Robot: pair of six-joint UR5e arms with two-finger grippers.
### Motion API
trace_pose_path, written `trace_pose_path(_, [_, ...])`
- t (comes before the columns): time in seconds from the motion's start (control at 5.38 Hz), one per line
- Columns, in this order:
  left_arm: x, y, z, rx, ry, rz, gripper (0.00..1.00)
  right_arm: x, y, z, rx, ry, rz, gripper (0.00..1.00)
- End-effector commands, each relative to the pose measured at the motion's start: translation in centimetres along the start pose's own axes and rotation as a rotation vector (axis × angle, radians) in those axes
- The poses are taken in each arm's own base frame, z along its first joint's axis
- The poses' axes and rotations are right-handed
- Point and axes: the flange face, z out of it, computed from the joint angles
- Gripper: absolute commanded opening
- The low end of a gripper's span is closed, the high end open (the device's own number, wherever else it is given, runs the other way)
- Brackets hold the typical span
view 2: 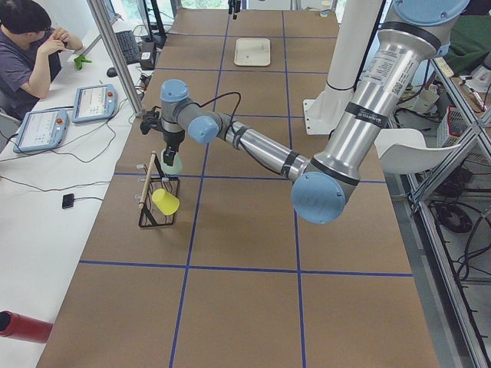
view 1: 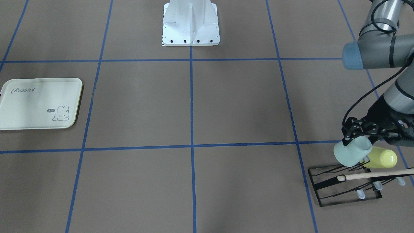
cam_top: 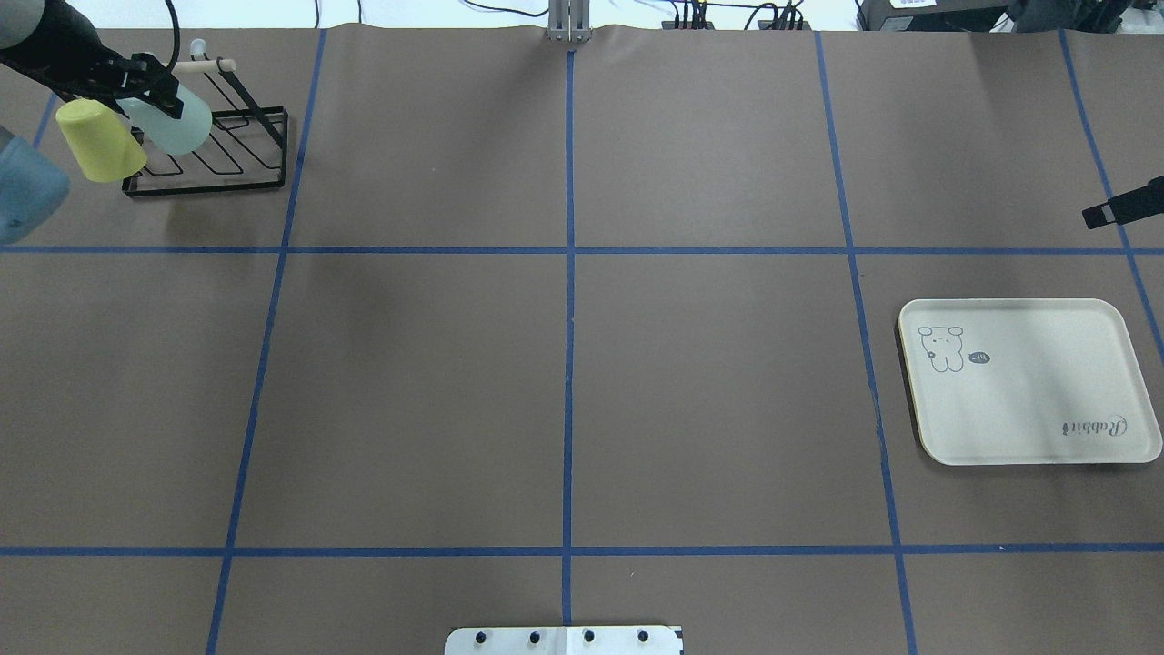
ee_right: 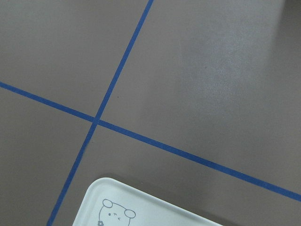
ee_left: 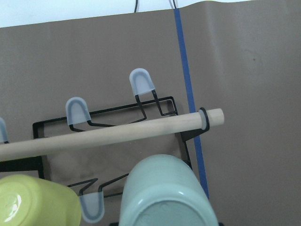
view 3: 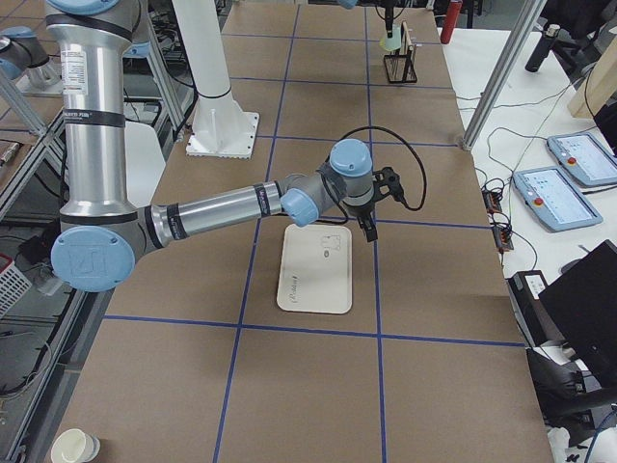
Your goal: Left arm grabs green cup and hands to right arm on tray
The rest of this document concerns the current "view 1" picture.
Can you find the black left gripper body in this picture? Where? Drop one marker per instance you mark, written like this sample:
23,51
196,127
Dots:
382,114

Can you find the mint green cup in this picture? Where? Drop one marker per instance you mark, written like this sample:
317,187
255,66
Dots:
354,152

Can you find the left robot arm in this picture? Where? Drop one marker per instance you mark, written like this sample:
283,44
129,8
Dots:
379,46

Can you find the yellow cup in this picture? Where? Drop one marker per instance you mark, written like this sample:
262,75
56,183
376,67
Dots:
380,158

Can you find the white rabbit tray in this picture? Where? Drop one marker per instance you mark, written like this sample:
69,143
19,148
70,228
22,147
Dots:
39,103

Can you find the black wire cup rack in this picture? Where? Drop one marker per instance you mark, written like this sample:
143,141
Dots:
337,184

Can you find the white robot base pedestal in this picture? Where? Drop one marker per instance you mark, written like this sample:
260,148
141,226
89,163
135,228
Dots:
190,23

